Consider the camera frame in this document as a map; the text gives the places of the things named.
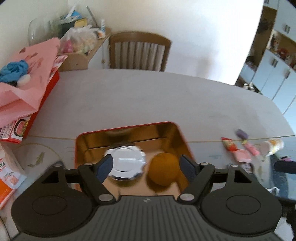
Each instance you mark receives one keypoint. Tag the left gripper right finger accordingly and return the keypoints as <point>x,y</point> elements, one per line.
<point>199,177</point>

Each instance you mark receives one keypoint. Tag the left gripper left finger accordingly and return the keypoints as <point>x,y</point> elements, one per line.
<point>93,177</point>

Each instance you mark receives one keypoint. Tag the white blue cabinet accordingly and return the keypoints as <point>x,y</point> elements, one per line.
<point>269,68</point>

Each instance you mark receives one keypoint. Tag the purple eraser block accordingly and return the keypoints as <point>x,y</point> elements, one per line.
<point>241,134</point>

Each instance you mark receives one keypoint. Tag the blue cloth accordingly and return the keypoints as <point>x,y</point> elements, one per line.
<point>13,71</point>

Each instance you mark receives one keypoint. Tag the wooden side shelf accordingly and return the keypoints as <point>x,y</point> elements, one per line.
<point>98,58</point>

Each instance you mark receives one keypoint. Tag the white sponge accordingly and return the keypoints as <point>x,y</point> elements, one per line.
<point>23,80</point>

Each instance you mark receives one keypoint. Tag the glass vase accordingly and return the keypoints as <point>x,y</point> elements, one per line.
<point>42,29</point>

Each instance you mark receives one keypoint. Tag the brown wooden chair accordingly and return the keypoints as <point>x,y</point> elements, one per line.
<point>139,50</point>

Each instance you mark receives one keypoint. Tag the pink paper bag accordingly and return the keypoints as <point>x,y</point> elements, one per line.
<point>25,98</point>

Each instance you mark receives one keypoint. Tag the orange fruit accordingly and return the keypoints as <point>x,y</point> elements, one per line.
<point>163,169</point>

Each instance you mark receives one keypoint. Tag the red snack packet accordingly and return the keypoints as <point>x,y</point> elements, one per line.
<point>229,144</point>

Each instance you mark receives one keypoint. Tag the clear plastic bag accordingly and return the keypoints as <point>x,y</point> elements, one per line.
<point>78,40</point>

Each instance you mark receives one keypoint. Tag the red gold tin box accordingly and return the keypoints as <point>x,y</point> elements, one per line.
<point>153,139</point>

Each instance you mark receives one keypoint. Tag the white paper cup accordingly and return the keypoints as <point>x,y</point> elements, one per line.
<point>270,147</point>

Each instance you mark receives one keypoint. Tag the shiny round metal tin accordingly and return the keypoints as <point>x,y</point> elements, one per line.
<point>128,162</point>

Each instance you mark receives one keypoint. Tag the orange white package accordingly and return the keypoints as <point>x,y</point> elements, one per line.
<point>11,173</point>

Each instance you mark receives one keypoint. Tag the red cardboard box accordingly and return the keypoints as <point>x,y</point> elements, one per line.
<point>19,129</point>

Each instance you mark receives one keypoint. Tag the pink candy wrapper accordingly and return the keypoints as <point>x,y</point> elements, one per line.
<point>246,155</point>

